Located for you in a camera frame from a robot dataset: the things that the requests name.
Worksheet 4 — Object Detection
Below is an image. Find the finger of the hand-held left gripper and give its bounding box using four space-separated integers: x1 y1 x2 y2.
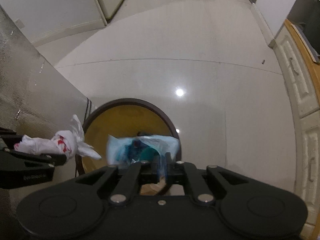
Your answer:
0 130 24 150
5 150 68 167

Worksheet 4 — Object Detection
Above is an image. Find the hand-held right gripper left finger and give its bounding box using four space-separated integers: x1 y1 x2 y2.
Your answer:
76 162 157 207

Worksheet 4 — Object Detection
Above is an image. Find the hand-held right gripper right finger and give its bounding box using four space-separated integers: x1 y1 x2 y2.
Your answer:
160 154 247 205

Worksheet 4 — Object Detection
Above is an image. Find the white plastic bag red print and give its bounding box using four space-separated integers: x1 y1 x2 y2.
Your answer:
14 114 102 161

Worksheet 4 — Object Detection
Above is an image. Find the teal plastic bag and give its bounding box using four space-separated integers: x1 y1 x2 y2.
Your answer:
106 134 181 180

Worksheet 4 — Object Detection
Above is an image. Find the yellow trash bin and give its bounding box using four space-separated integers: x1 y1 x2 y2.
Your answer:
75 98 182 196

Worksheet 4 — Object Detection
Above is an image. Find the brown cardboard piece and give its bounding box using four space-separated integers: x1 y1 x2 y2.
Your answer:
139 179 167 195

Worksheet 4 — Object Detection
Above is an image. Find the low wooden top cabinet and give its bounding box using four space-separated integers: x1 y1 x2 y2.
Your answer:
269 19 320 233

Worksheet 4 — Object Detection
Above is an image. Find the grey flat board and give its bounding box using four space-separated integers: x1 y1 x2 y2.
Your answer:
291 22 320 63

